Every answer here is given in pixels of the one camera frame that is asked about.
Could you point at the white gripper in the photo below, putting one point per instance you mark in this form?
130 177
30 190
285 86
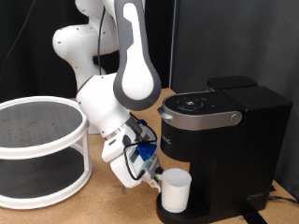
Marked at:
124 172

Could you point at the white mug with green tape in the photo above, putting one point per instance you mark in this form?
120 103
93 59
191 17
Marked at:
176 191

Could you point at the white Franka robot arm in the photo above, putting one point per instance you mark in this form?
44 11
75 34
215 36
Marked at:
124 77

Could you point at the black Keurig coffee machine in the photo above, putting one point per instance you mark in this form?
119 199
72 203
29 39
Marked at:
236 149

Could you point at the white two-tier turntable shelf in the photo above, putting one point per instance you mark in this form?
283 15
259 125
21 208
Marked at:
40 149

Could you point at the grey partition panel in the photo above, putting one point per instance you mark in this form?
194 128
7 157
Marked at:
249 37

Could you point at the black backdrop curtain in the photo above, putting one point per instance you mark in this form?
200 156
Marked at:
31 62

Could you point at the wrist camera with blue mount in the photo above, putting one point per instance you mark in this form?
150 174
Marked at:
145 152

